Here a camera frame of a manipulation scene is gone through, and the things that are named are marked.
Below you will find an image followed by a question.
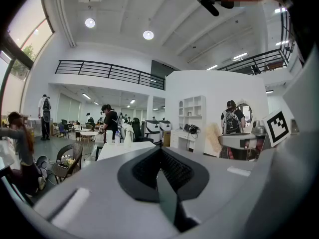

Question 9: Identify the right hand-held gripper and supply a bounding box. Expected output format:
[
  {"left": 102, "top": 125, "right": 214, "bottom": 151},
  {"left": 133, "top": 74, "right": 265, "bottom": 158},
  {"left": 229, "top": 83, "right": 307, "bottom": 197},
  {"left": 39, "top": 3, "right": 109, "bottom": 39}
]
[{"left": 219, "top": 109, "right": 292, "bottom": 160}]

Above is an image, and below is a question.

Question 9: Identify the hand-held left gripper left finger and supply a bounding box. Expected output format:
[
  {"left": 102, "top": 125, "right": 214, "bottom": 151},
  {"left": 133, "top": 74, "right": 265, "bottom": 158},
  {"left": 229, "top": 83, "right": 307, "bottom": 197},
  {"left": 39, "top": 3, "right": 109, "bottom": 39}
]
[{"left": 32, "top": 147, "right": 179, "bottom": 239}]

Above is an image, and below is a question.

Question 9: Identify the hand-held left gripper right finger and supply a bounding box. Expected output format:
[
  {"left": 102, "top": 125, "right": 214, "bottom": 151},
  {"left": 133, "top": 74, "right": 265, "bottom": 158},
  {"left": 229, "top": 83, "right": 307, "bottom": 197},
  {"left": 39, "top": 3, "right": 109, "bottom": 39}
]
[{"left": 160, "top": 147, "right": 265, "bottom": 224}]

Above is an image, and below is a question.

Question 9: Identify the beige cloth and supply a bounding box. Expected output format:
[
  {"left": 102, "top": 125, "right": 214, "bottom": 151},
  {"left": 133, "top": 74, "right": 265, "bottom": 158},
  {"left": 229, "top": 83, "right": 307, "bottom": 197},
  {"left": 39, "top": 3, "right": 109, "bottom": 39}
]
[{"left": 205, "top": 122, "right": 223, "bottom": 157}]

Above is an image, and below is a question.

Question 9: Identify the white desk with drawers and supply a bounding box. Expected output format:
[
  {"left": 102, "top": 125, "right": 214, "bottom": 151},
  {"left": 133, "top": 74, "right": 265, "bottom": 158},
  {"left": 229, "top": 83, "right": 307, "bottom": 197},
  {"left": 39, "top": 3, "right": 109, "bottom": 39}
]
[{"left": 169, "top": 129, "right": 200, "bottom": 152}]

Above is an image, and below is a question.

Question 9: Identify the white ceramic vase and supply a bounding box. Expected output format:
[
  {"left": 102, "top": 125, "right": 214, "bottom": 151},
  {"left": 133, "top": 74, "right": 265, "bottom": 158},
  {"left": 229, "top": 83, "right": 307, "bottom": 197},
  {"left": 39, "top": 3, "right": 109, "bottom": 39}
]
[{"left": 124, "top": 130, "right": 133, "bottom": 148}]

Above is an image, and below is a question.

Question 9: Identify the white shelf unit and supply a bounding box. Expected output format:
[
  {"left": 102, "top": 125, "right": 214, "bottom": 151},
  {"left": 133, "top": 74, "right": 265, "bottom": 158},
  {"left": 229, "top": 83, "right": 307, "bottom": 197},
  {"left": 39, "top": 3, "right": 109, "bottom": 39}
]
[{"left": 178, "top": 95, "right": 207, "bottom": 134}]

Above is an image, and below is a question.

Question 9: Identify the black office chair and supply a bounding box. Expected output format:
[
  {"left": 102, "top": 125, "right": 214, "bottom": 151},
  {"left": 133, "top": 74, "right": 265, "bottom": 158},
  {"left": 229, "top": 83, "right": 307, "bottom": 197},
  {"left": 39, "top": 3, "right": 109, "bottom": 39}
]
[{"left": 131, "top": 118, "right": 148, "bottom": 143}]

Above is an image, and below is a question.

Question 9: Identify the white black pod machine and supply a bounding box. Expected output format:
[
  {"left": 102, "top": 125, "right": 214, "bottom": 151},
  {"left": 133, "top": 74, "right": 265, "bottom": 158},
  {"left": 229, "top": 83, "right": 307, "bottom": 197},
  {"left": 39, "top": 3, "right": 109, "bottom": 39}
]
[
  {"left": 144, "top": 119, "right": 161, "bottom": 144},
  {"left": 159, "top": 120, "right": 172, "bottom": 132}
]

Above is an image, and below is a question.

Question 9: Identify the brown wicker chair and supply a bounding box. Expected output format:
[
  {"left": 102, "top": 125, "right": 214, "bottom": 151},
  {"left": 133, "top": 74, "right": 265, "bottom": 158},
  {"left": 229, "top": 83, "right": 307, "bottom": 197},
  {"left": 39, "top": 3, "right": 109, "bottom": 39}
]
[{"left": 51, "top": 143, "right": 83, "bottom": 184}]

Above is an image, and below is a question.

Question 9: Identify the black balcony railing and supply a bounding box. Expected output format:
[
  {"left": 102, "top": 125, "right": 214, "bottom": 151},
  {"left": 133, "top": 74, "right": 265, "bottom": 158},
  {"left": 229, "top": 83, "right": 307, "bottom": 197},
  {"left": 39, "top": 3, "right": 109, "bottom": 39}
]
[
  {"left": 54, "top": 59, "right": 166, "bottom": 91},
  {"left": 216, "top": 3, "right": 296, "bottom": 76}
]

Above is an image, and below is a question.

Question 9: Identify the large glass window front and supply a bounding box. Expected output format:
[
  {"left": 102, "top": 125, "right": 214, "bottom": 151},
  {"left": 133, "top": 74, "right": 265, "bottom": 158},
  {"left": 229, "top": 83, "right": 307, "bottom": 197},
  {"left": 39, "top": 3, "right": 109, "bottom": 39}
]
[{"left": 0, "top": 0, "right": 55, "bottom": 109}]

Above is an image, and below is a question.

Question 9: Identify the round wall mirror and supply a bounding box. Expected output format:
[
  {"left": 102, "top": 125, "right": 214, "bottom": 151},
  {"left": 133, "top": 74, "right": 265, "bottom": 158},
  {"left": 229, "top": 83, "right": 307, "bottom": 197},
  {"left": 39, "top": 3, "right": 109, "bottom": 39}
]
[{"left": 235, "top": 102, "right": 254, "bottom": 128}]

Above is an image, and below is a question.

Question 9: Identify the black device with cables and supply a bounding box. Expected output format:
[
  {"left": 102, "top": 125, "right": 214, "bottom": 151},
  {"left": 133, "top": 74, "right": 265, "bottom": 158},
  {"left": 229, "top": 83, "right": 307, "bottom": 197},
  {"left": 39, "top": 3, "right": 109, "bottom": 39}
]
[{"left": 183, "top": 123, "right": 200, "bottom": 135}]

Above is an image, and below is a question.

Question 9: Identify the white round wire-leg table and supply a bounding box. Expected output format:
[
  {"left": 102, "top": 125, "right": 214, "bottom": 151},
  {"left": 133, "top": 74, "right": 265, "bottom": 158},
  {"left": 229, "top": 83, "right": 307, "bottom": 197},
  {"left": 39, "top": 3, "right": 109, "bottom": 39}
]
[{"left": 79, "top": 130, "right": 100, "bottom": 156}]

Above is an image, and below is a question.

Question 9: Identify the black head-worn camera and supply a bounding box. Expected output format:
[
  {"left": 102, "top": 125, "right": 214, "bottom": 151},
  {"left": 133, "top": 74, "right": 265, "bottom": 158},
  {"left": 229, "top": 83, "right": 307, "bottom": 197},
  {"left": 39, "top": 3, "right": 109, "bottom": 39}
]
[{"left": 196, "top": 0, "right": 220, "bottom": 17}]

